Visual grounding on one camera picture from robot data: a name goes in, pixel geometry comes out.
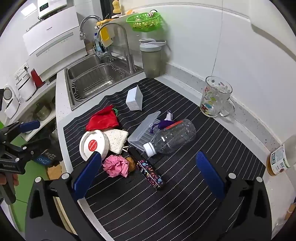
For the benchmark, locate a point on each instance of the brown walnut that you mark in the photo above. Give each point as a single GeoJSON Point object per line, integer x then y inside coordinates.
{"type": "Point", "coordinates": [132, 165]}

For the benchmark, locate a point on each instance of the green plastic basket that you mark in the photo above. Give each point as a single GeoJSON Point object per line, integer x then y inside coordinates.
{"type": "Point", "coordinates": [143, 23]}

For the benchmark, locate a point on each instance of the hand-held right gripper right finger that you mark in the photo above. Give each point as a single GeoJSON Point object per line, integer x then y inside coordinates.
{"type": "Point", "coordinates": [210, 176]}

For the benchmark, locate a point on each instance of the red cup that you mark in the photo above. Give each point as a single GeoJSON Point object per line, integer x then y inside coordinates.
{"type": "Point", "coordinates": [36, 78]}

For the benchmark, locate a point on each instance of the person's left hand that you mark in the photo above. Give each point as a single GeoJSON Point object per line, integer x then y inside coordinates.
{"type": "Point", "coordinates": [14, 179]}

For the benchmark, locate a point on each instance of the grey shaker bottle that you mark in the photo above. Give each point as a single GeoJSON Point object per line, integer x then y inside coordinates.
{"type": "Point", "coordinates": [150, 60]}

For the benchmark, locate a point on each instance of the clear plastic bottle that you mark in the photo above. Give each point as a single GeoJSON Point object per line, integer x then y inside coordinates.
{"type": "Point", "coordinates": [173, 136]}

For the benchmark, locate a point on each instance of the stack of white square dishes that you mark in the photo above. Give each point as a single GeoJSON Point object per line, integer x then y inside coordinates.
{"type": "Point", "coordinates": [134, 97]}

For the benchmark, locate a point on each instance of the white round lid red label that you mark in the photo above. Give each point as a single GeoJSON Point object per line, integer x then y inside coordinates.
{"type": "Point", "coordinates": [103, 139]}

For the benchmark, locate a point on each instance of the black bin blue label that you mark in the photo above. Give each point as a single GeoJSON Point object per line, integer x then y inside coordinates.
{"type": "Point", "coordinates": [44, 160]}

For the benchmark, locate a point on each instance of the white loofah sponge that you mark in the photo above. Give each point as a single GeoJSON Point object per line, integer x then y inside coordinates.
{"type": "Point", "coordinates": [116, 140]}

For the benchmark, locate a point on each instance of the green kitchen cabinet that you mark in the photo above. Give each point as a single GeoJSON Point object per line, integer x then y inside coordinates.
{"type": "Point", "coordinates": [19, 215]}

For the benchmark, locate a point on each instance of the clear plastic case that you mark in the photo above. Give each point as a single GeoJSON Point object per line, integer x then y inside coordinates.
{"type": "Point", "coordinates": [141, 132]}

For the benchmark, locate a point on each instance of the yellow sponge brush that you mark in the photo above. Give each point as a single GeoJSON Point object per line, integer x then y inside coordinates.
{"type": "Point", "coordinates": [104, 34]}

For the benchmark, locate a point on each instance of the white device grey disc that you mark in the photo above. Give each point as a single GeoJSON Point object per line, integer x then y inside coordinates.
{"type": "Point", "coordinates": [10, 102]}

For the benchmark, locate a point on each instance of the white countertop dishwasher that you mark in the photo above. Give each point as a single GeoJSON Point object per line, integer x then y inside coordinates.
{"type": "Point", "coordinates": [50, 34]}

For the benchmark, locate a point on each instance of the stainless steel sink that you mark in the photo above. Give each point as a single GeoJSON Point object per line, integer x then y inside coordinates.
{"type": "Point", "coordinates": [81, 69]}

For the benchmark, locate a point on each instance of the glass pot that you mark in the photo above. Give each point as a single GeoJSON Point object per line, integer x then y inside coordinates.
{"type": "Point", "coordinates": [42, 112]}

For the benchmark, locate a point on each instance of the brown cardboard sheet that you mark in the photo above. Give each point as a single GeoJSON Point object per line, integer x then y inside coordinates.
{"type": "Point", "coordinates": [54, 172]}

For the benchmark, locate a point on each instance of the white open shelf unit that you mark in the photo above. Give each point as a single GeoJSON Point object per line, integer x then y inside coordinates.
{"type": "Point", "coordinates": [34, 102]}

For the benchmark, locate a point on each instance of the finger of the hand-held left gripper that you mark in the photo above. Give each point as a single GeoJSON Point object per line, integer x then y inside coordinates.
{"type": "Point", "coordinates": [30, 126]}
{"type": "Point", "coordinates": [37, 146]}

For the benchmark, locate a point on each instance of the printed glass mug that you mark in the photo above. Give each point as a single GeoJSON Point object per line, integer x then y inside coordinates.
{"type": "Point", "coordinates": [215, 97]}

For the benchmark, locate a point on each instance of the white wall appliance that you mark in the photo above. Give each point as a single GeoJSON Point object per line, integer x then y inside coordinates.
{"type": "Point", "coordinates": [50, 7]}

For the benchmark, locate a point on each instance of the black striped mat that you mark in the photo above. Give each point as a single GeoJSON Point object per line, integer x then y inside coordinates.
{"type": "Point", "coordinates": [185, 160]}

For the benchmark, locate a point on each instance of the white lidded container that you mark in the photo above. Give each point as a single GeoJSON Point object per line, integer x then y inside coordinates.
{"type": "Point", "coordinates": [25, 85]}

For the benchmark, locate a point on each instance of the red cloth pouch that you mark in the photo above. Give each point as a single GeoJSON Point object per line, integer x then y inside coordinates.
{"type": "Point", "coordinates": [101, 120]}

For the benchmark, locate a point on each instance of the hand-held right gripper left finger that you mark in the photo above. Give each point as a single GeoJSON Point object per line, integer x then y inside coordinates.
{"type": "Point", "coordinates": [86, 176]}

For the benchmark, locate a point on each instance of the tall chrome faucet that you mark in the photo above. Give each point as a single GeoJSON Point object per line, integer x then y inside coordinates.
{"type": "Point", "coordinates": [130, 62]}

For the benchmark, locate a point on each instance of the black patterned long box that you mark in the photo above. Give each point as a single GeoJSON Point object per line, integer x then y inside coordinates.
{"type": "Point", "coordinates": [150, 173]}

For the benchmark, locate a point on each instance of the labelled jar white lid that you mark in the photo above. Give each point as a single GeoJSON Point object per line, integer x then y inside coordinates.
{"type": "Point", "coordinates": [281, 157]}

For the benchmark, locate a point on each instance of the pink paper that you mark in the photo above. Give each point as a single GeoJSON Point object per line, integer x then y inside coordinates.
{"type": "Point", "coordinates": [115, 165]}

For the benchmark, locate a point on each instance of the yellow figure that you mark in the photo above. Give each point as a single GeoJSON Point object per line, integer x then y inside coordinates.
{"type": "Point", "coordinates": [116, 6]}

